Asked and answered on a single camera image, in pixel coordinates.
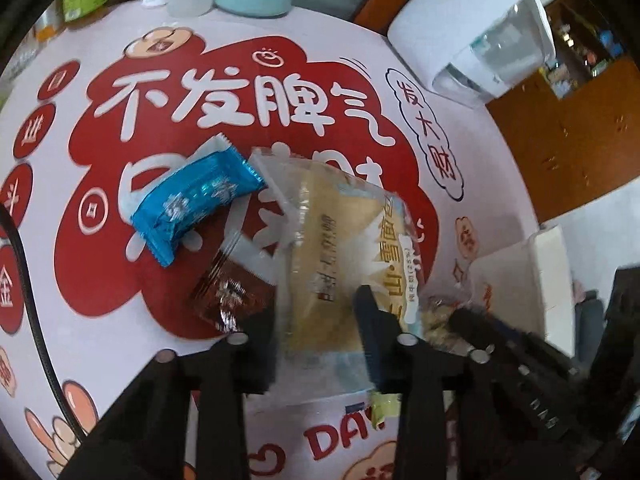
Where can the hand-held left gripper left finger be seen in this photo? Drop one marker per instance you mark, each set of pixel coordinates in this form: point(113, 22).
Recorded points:
point(260, 345)

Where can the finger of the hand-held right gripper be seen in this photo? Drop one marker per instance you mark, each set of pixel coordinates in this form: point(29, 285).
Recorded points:
point(500, 335)

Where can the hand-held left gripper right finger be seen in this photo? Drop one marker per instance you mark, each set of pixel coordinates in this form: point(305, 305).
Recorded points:
point(374, 332)

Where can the small clear nut packet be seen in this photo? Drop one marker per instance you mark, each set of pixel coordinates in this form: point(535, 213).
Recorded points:
point(440, 325)

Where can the brown candy packet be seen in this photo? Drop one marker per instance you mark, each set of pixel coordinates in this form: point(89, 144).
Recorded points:
point(227, 290)

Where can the white plastic bin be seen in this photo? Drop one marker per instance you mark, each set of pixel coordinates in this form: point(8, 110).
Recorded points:
point(550, 270)

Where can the large yellow bread packet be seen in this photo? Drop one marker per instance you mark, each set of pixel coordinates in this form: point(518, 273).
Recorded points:
point(330, 240)

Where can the small green snack packet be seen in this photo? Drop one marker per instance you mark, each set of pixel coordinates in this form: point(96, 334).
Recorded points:
point(382, 407)

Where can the blue candy packet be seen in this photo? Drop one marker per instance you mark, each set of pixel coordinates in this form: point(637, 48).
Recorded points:
point(195, 200)

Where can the white countertop appliance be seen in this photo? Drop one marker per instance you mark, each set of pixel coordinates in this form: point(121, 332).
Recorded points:
point(500, 60)

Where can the pink printed tablecloth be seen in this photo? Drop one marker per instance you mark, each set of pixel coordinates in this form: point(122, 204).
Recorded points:
point(310, 60)

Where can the wooden shelf with small goods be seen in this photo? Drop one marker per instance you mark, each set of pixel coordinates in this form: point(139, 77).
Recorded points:
point(585, 45)

